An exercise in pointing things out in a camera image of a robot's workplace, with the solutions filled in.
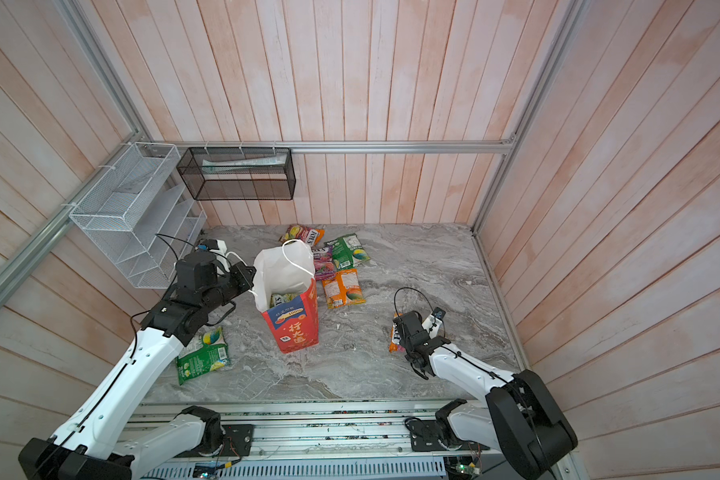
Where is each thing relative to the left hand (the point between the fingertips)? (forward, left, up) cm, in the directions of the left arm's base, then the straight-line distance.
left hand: (258, 274), depth 75 cm
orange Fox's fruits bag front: (-9, -37, -23) cm, 44 cm away
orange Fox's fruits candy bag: (+36, -2, -21) cm, 42 cm away
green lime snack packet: (-12, +17, -24) cm, 31 cm away
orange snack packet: (+11, -21, -23) cm, 33 cm away
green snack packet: (+27, -22, -23) cm, 42 cm away
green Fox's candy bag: (+5, -1, -19) cm, 20 cm away
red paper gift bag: (+8, -2, -20) cm, 22 cm away
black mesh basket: (+45, +17, 0) cm, 47 cm away
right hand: (-5, -44, -25) cm, 51 cm away
